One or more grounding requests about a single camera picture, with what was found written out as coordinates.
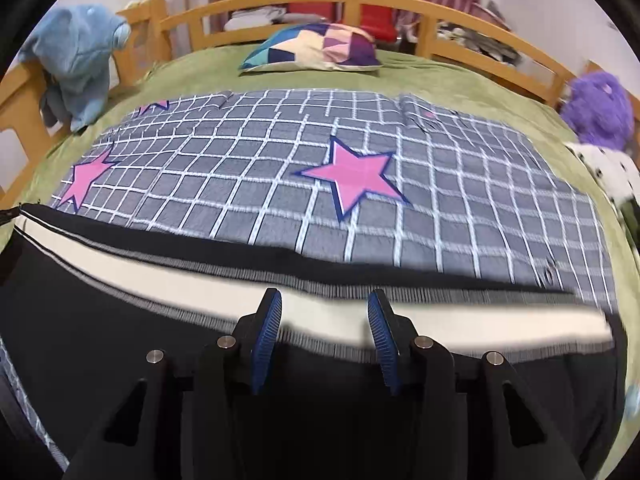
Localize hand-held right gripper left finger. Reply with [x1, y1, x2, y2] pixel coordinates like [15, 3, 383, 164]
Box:
[62, 288, 282, 480]

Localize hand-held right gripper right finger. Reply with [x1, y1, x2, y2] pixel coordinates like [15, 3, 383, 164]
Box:
[367, 289, 586, 480]

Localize black pants with white stripe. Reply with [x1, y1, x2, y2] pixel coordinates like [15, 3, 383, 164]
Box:
[0, 202, 628, 480]

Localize grey checked blanket with stars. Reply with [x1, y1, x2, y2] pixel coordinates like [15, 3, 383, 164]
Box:
[0, 89, 618, 476]

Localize white floral pillow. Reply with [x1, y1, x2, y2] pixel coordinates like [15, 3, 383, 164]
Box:
[565, 141, 640, 211]

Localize geometric patterned pillow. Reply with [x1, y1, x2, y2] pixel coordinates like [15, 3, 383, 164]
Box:
[237, 22, 385, 77]

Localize pile of clutter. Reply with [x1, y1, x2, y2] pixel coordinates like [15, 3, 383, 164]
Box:
[437, 0, 523, 63]

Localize purple plush toy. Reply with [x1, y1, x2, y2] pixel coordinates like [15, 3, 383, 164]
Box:
[559, 71, 636, 150]

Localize white folded cloths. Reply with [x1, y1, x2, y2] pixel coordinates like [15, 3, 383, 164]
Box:
[224, 5, 288, 31]

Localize blue plush toy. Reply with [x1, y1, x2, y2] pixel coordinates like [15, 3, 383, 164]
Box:
[20, 4, 132, 133]

